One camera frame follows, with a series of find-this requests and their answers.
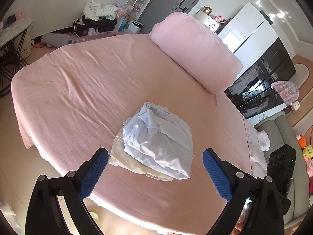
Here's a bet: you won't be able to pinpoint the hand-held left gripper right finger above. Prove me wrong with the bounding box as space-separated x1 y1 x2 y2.
203 148 285 235

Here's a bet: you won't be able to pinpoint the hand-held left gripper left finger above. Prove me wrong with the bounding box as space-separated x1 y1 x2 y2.
24 147 109 235

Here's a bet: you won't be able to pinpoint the white collared shirt navy cuffs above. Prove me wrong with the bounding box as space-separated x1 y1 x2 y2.
122 101 194 181

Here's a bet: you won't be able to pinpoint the pile of clothes on floor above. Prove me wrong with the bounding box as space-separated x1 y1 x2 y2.
74 15 118 34

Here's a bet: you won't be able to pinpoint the white plush toy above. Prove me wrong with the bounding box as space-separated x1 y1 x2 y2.
256 130 271 151

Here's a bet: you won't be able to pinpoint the cream folded cloth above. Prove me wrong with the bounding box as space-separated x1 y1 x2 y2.
109 132 174 182

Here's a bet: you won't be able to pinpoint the pink checked pillow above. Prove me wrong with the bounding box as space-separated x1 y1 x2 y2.
243 116 267 180

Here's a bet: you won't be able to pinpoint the grey padded headboard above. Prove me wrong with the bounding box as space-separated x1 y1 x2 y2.
254 111 310 228

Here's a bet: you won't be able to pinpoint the pink patterned cloth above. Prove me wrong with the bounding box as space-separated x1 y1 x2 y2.
270 80 300 106

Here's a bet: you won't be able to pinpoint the bed with pink sheet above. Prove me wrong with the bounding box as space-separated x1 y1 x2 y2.
11 33 268 232

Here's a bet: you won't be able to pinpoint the black glass wardrobe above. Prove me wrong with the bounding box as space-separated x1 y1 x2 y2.
223 37 298 119

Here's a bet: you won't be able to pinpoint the pink rolled quilt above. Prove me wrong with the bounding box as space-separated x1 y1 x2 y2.
148 12 244 95

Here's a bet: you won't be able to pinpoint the white wardrobe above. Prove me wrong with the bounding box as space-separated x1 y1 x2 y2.
217 2 273 79

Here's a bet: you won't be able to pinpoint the grey plush toy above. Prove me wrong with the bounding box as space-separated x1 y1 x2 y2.
40 32 79 48

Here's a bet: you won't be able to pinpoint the cream round pouf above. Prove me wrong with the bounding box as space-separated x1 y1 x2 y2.
14 35 33 60

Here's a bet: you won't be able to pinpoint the black side table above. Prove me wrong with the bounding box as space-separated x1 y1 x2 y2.
0 17 35 99

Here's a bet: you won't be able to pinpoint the beige dresser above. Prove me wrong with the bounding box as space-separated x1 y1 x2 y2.
194 5 232 34

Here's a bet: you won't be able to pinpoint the grey door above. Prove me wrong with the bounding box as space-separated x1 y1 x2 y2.
138 0 216 34

